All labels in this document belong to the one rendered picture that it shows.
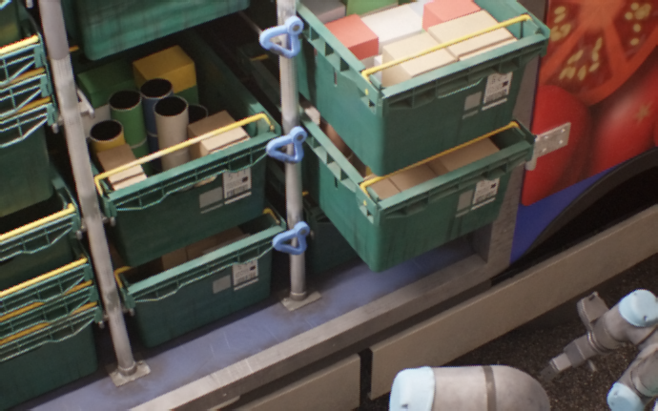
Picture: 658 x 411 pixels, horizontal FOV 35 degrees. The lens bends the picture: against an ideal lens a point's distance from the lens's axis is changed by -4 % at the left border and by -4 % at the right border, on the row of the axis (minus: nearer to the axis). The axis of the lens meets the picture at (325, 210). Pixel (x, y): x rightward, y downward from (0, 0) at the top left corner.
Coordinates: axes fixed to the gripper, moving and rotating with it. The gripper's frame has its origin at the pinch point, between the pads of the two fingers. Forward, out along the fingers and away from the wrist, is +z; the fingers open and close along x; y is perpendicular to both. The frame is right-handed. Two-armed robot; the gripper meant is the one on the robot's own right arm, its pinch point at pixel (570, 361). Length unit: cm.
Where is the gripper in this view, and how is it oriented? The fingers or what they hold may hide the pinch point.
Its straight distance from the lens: 240.8
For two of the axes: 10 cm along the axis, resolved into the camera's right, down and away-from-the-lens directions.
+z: -3.0, 4.7, 8.3
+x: 8.4, -2.8, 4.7
